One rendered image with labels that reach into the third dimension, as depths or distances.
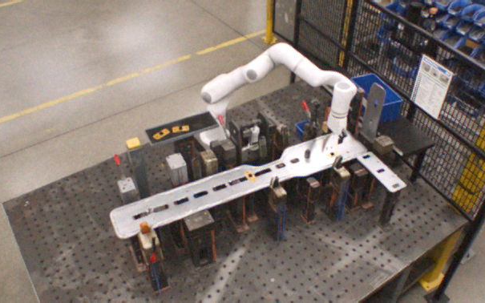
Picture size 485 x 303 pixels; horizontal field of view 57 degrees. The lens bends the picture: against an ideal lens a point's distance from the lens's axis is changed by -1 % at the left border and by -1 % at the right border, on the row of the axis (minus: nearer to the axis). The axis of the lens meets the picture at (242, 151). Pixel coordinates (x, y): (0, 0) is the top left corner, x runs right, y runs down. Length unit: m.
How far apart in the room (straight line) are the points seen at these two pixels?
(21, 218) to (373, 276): 1.91
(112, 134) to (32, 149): 0.71
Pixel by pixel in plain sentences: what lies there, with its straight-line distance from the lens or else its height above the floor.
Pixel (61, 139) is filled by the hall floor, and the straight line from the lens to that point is 4.40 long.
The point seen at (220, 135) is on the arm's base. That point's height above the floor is 0.84.
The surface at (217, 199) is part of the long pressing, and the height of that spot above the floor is 1.00.
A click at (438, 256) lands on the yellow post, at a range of 3.08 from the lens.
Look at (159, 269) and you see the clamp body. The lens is 2.16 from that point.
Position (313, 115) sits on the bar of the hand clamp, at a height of 1.13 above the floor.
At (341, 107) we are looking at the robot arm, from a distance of 2.22.
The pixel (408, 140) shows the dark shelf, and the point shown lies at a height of 1.03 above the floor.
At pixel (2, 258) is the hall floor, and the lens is 3.63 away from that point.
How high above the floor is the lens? 2.63
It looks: 42 degrees down
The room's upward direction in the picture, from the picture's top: 1 degrees counter-clockwise
